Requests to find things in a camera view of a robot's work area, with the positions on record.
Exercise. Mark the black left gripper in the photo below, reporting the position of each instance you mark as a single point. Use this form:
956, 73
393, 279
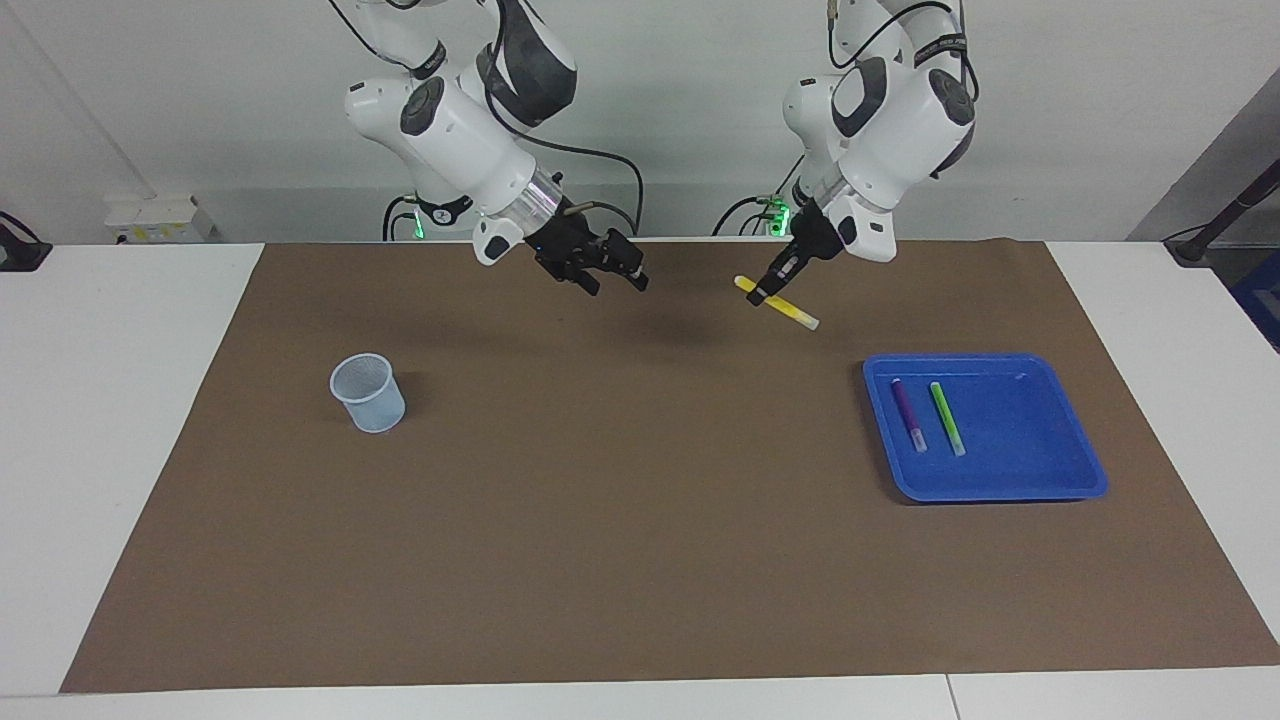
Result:
808, 245

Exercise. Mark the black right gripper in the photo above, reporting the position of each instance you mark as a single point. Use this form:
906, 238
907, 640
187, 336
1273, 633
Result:
572, 248

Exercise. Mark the yellow pen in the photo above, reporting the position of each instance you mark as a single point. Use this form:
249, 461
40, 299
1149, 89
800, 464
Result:
800, 318

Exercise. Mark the purple pen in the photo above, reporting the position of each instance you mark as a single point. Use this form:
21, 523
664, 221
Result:
908, 412

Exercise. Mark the green pen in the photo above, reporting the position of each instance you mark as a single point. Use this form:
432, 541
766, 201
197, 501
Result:
947, 418

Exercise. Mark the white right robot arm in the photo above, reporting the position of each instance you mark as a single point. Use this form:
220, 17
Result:
460, 130

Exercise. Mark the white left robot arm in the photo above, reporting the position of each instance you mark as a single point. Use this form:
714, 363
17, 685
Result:
900, 110

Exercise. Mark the blue plastic tray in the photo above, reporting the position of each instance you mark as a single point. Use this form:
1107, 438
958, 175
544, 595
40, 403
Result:
1020, 450

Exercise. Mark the white base connector box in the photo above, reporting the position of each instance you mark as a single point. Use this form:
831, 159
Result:
775, 215

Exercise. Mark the brown table mat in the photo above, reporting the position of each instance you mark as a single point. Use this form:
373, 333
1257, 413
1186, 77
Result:
640, 500

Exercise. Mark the pale blue mesh pen cup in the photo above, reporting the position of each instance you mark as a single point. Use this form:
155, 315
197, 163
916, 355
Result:
375, 405

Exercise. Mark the white power strip box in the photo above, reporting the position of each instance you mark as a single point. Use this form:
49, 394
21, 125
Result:
155, 215

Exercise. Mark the black stand leg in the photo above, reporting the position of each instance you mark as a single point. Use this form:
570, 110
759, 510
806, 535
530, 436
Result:
1235, 205

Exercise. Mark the blue box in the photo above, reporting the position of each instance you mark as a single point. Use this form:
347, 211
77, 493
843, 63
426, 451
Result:
1262, 300

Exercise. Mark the black table clamp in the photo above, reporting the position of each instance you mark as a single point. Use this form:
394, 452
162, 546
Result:
20, 250

